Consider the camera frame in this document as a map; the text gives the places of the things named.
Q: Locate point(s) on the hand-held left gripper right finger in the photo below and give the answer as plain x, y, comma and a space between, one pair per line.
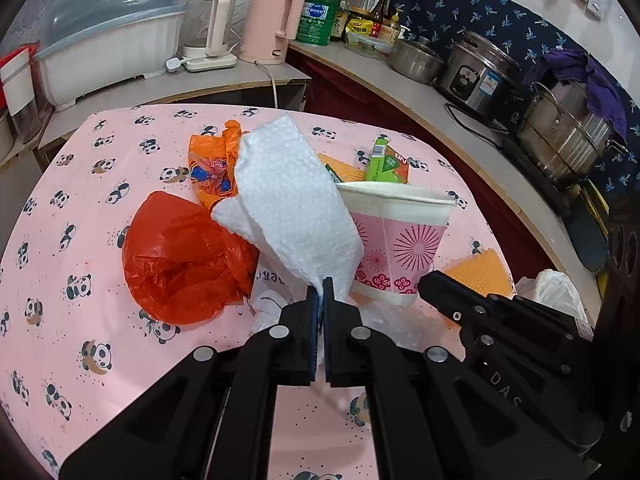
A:
327, 320

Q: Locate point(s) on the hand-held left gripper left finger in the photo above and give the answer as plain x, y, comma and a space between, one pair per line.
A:
314, 320

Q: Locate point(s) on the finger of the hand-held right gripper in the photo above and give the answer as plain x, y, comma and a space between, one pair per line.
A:
450, 295

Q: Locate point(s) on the white paper towel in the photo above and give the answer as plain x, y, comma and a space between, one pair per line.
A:
290, 195

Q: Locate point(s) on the orange printed plastic bag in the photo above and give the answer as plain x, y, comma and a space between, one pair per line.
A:
210, 170

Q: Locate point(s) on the orange textured sheet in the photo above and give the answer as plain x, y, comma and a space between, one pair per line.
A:
345, 167
480, 272

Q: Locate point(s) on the white printed plastic bag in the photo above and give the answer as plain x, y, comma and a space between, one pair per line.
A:
270, 285

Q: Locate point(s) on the clear plastic wrap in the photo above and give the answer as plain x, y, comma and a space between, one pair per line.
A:
400, 325

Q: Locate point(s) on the pink floral paper cup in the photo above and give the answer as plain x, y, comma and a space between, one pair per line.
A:
400, 250

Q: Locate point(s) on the plain white plastic bag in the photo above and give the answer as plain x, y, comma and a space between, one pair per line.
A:
550, 290

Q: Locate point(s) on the green carton box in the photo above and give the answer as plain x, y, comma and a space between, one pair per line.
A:
382, 165

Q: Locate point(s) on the black induction cooker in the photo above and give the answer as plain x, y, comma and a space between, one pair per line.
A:
530, 170

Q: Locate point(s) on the red plastic bag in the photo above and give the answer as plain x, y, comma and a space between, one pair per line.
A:
170, 260

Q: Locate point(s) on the large steel stockpot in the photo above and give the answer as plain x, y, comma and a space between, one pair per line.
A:
560, 140

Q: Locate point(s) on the steel rice cooker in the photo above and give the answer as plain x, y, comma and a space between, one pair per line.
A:
475, 80

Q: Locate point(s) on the small steel pot with lid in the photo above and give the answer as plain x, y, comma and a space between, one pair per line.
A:
415, 60

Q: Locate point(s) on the purple cloth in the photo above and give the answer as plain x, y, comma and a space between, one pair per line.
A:
600, 85

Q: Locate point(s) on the amber pump bottle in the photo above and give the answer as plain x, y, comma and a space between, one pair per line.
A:
395, 27

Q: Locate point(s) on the yellow snack packet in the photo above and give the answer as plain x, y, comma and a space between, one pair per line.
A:
359, 27

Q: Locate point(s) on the dark soy sauce bottle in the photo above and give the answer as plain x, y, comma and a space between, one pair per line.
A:
378, 15

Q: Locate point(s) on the dark bottle with pale label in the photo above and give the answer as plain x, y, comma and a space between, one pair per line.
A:
340, 27

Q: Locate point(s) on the pink electric kettle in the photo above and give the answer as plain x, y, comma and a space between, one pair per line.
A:
265, 25

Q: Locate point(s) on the green tin can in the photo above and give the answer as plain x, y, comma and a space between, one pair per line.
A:
317, 20

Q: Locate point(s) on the white dish drainer with cover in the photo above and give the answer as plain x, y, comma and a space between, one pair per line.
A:
115, 60

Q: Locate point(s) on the clear canister with red lid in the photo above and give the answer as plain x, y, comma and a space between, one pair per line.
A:
22, 95

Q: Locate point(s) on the blue printed wall cloth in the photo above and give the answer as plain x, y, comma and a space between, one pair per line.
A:
500, 10

